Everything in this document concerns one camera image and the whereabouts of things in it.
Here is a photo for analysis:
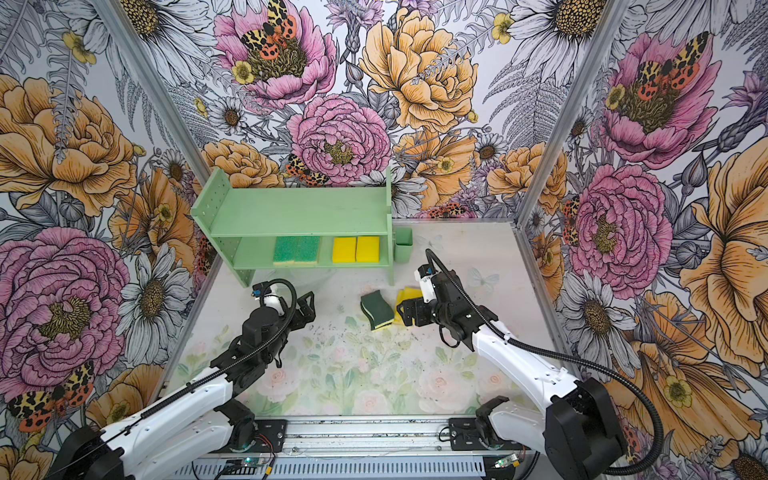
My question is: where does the small yellow sponge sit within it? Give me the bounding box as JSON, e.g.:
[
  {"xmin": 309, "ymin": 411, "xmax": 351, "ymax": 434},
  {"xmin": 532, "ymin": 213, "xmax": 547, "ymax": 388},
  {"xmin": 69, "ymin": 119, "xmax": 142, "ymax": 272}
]
[{"xmin": 332, "ymin": 237, "xmax": 357, "ymax": 264}]

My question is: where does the light green scrub sponge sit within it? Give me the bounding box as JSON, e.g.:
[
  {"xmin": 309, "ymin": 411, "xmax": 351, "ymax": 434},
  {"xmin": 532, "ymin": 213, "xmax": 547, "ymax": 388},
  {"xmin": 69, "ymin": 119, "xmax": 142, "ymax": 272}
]
[{"xmin": 294, "ymin": 236, "xmax": 322, "ymax": 265}]

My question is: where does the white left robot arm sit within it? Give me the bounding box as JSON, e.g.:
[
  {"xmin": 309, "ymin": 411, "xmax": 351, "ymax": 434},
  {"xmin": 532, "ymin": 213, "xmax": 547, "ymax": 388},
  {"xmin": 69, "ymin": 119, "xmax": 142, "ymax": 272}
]
[{"xmin": 47, "ymin": 292, "xmax": 316, "ymax": 479}]

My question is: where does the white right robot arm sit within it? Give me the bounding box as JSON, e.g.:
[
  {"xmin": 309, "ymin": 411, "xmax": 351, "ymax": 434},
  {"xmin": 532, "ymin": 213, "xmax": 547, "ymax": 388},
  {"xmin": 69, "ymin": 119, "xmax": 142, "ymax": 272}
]
[{"xmin": 397, "ymin": 266, "xmax": 628, "ymax": 479}]

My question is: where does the green metal shelf unit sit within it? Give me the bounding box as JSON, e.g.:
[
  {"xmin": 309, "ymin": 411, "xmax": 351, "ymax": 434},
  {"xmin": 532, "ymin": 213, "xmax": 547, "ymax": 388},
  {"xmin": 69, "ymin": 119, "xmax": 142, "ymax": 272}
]
[{"xmin": 191, "ymin": 168, "xmax": 394, "ymax": 288}]

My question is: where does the large yellow sponge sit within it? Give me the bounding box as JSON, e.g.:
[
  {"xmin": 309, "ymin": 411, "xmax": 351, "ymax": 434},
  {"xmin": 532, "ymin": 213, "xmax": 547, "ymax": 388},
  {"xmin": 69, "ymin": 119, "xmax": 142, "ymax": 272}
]
[{"xmin": 394, "ymin": 287, "xmax": 423, "ymax": 327}]

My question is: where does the dark green scrub sponge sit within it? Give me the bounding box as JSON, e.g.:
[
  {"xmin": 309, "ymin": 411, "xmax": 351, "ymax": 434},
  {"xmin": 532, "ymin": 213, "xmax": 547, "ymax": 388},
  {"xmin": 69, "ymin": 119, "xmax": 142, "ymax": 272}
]
[{"xmin": 360, "ymin": 290, "xmax": 395, "ymax": 331}]

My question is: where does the green circuit board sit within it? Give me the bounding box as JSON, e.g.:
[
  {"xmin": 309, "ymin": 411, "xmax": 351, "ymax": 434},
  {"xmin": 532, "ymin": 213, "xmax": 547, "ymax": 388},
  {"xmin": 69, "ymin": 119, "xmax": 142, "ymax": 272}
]
[{"xmin": 226, "ymin": 457, "xmax": 263, "ymax": 470}]

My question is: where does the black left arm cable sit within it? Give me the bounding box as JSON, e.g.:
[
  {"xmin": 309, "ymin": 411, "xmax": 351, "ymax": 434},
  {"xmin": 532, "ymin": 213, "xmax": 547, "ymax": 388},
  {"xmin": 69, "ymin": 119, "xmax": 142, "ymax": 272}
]
[{"xmin": 44, "ymin": 277, "xmax": 299, "ymax": 475}]

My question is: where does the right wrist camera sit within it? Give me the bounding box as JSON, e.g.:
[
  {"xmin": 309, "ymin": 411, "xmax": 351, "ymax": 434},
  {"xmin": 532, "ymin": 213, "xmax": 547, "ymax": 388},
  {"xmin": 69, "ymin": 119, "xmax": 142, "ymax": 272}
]
[{"xmin": 414, "ymin": 264, "xmax": 438, "ymax": 304}]

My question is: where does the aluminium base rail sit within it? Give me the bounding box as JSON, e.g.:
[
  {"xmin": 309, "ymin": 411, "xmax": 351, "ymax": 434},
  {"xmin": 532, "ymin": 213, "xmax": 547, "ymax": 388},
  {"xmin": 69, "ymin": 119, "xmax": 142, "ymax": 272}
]
[{"xmin": 164, "ymin": 415, "xmax": 539, "ymax": 479}]

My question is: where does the black corrugated right cable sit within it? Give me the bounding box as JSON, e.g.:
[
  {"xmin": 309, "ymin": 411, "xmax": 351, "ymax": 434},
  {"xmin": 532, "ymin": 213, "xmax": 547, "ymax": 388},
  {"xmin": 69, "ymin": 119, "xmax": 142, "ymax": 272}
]
[{"xmin": 424, "ymin": 248, "xmax": 665, "ymax": 476}]

